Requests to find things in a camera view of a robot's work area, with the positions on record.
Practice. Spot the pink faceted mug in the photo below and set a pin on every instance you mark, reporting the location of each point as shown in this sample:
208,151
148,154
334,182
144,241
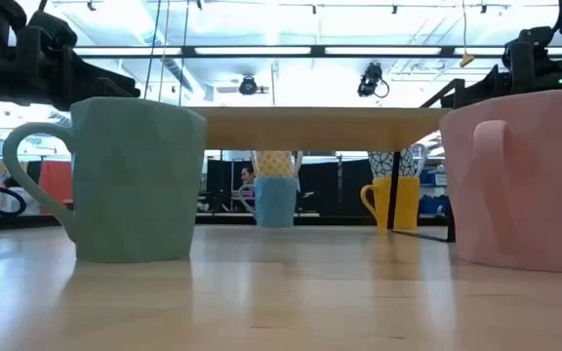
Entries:
544,195

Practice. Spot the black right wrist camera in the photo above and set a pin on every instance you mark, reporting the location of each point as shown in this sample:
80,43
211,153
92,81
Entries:
534,36

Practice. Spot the person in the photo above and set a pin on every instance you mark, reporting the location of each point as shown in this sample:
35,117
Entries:
32,202
248,175

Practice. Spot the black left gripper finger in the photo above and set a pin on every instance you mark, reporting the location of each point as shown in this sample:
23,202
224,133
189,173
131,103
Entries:
100,85

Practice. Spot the blue storage bins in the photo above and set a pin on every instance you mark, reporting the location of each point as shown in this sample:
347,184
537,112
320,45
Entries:
429,205

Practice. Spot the wooden shelf black metal legs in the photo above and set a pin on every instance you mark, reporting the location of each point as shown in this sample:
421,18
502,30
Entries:
310,129

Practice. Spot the white mug yellow dots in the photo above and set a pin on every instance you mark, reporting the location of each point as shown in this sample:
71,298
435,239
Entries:
273,163

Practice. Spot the black ceiling camera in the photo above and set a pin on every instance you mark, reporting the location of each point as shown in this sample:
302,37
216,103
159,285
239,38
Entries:
370,80
248,86

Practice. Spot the plain yellow mug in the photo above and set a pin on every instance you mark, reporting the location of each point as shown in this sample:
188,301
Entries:
410,202

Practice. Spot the white mug blue tile pattern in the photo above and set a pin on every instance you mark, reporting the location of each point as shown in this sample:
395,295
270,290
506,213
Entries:
383,163

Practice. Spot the orange partition screen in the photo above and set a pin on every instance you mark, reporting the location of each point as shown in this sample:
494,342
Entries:
56,185

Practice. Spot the black partition screen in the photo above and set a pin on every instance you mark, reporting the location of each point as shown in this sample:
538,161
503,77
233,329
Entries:
330,187

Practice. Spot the yellow hanging tag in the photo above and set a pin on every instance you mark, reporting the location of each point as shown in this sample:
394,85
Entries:
466,60

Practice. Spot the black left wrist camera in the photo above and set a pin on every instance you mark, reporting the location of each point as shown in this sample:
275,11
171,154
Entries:
52,31

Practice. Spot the light blue mug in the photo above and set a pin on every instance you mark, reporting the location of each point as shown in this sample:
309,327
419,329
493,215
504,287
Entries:
276,202

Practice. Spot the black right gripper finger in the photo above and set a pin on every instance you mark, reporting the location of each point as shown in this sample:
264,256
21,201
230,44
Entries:
495,83

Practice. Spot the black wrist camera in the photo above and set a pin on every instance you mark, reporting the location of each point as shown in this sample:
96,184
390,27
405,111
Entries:
534,36
52,31

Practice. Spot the green faceted mug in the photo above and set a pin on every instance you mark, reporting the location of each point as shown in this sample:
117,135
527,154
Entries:
134,180

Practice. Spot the black aluminium table frame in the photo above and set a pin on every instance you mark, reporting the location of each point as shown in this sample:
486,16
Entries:
222,220

